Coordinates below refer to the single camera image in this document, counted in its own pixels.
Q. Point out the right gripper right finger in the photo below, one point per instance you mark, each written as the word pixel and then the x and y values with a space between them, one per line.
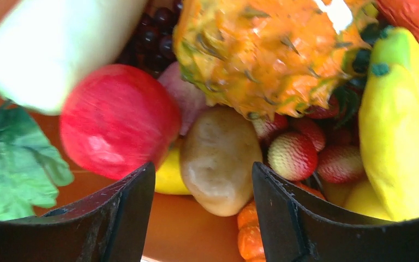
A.
pixel 296 225

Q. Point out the red apple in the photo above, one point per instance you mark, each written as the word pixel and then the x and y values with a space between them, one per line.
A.
pixel 117 119

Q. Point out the orange pineapple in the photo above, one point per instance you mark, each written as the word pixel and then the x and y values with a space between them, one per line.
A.
pixel 272 57

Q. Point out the white radish with leaves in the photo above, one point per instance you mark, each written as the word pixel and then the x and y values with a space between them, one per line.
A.
pixel 46 48

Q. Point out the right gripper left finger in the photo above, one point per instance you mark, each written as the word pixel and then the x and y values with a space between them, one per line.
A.
pixel 108 225

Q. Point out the orange plastic basket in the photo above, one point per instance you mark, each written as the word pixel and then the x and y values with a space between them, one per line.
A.
pixel 179 229

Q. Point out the dark purple grapes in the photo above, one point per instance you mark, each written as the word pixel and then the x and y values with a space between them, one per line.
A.
pixel 150 45

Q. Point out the yellow banana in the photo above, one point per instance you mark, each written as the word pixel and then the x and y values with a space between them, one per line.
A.
pixel 389 122

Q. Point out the yellow lemon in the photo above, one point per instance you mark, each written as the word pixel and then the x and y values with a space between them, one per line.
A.
pixel 168 177

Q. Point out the small orange pumpkin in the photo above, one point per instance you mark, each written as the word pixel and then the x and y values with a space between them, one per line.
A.
pixel 249 239

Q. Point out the brown potato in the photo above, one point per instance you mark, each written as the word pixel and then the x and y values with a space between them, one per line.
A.
pixel 216 160

